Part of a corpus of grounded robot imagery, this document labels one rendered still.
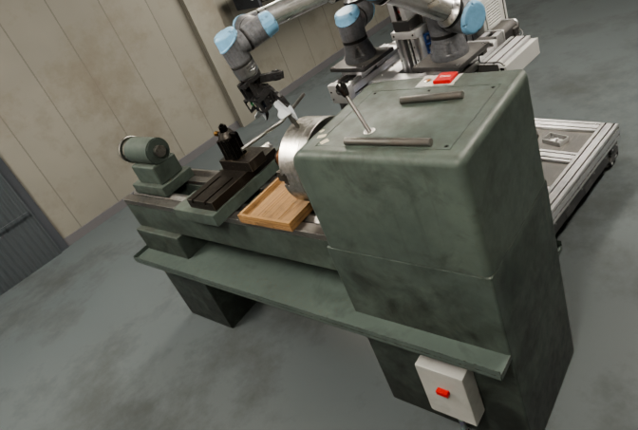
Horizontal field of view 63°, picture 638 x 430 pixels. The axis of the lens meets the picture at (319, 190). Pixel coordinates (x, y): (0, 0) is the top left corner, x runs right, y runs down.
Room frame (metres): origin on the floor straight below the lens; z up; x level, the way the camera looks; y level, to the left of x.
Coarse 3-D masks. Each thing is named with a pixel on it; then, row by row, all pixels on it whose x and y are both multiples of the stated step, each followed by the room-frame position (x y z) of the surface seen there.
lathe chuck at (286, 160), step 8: (304, 120) 1.73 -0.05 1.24; (312, 120) 1.70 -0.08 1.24; (288, 128) 1.73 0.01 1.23; (304, 128) 1.67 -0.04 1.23; (288, 136) 1.69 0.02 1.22; (296, 136) 1.66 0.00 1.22; (288, 144) 1.66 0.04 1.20; (296, 144) 1.63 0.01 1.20; (280, 152) 1.67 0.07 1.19; (288, 152) 1.64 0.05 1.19; (280, 160) 1.66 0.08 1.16; (288, 160) 1.63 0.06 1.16; (280, 168) 1.65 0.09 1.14; (288, 168) 1.62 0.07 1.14; (288, 176) 1.62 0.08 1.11; (296, 176) 1.59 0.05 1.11; (296, 184) 1.60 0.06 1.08; (296, 192) 1.62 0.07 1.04; (304, 192) 1.59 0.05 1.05; (304, 200) 1.68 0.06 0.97
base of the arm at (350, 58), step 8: (360, 40) 2.31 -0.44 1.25; (368, 40) 2.35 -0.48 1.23; (344, 48) 2.38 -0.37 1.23; (352, 48) 2.32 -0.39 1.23; (360, 48) 2.31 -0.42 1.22; (368, 48) 2.31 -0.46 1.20; (352, 56) 2.32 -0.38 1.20; (360, 56) 2.31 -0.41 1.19; (368, 56) 2.30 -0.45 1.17; (352, 64) 2.32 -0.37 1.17
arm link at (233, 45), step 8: (224, 32) 1.61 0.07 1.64; (232, 32) 1.60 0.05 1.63; (240, 32) 1.61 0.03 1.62; (216, 40) 1.60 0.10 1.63; (224, 40) 1.59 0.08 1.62; (232, 40) 1.59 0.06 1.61; (240, 40) 1.60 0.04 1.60; (224, 48) 1.59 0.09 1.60; (232, 48) 1.59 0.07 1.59; (240, 48) 1.59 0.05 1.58; (248, 48) 1.60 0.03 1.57; (224, 56) 1.61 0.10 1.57; (232, 56) 1.59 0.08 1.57; (240, 56) 1.59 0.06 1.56; (248, 56) 1.61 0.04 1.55; (232, 64) 1.60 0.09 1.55; (240, 64) 1.59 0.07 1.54
